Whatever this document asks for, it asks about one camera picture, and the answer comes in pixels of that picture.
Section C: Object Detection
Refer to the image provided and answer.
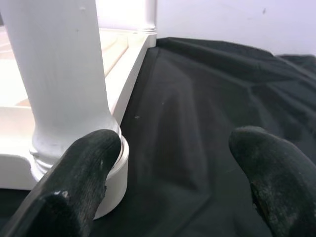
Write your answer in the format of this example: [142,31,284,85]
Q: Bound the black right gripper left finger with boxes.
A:
[0,129,122,237]

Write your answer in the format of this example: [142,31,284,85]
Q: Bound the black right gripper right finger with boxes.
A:
[228,125,316,237]

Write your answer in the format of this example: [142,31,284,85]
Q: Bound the white plastic table leg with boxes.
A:
[140,0,158,33]
[0,0,123,177]

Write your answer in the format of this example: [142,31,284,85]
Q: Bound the white plastic table top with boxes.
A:
[0,26,158,220]

